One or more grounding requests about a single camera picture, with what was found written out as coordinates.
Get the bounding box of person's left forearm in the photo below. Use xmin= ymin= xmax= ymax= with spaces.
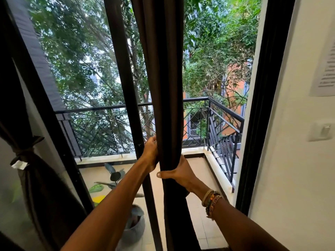
xmin=61 ymin=160 xmax=153 ymax=251

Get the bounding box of orange woven patterned bracelet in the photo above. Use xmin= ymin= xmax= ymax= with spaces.
xmin=208 ymin=195 xmax=222 ymax=221

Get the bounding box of yellow flat object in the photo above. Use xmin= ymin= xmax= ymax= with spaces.
xmin=91 ymin=195 xmax=106 ymax=207

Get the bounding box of person's left hand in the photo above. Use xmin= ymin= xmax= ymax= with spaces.
xmin=140 ymin=135 xmax=159 ymax=174

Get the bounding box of white paper wall notice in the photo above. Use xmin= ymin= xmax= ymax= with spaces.
xmin=310 ymin=41 xmax=335 ymax=97

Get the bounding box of dark leafy potted plant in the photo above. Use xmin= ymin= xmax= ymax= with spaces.
xmin=94 ymin=163 xmax=146 ymax=243

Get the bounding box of person's right hand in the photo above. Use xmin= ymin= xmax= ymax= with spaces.
xmin=156 ymin=155 xmax=208 ymax=197

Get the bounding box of person's right forearm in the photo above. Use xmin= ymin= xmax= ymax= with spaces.
xmin=212 ymin=197 xmax=288 ymax=251

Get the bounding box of orange brick building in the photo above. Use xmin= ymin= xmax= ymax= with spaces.
xmin=183 ymin=62 xmax=252 ymax=140

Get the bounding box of dark curtain tie strap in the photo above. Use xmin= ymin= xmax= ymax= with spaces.
xmin=10 ymin=136 xmax=45 ymax=165

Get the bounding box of black metal balcony railing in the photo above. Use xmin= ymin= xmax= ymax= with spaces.
xmin=55 ymin=96 xmax=245 ymax=194

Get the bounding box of white wall switch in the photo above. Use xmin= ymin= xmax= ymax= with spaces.
xmin=308 ymin=122 xmax=334 ymax=142

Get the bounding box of green beaded bracelet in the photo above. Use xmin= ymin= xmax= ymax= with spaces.
xmin=205 ymin=191 xmax=220 ymax=217

